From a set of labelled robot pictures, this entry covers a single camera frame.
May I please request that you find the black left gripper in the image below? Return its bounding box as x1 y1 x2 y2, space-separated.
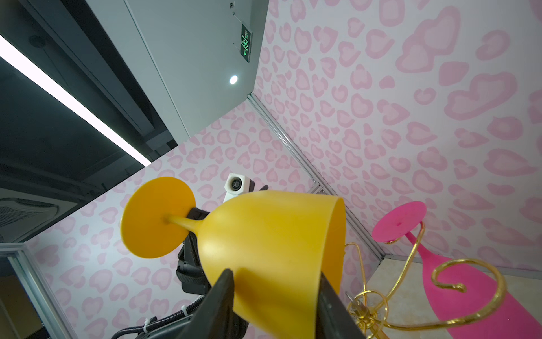
176 232 211 295

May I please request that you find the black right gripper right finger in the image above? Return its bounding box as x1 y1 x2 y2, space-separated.
316 273 366 339

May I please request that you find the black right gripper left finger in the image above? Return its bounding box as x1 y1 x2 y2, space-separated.
176 269 234 339

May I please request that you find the yellow wine glass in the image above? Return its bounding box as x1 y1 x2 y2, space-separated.
121 177 346 338

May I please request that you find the pink wine glass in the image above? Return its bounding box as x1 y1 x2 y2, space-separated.
372 201 541 338

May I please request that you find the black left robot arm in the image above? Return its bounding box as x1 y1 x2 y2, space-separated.
114 177 249 338

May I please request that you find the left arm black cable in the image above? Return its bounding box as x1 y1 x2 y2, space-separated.
111 294 206 339

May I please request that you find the gold wire glass rack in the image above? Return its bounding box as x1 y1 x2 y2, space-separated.
346 222 508 338

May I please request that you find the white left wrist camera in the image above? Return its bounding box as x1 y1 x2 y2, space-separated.
223 173 255 203

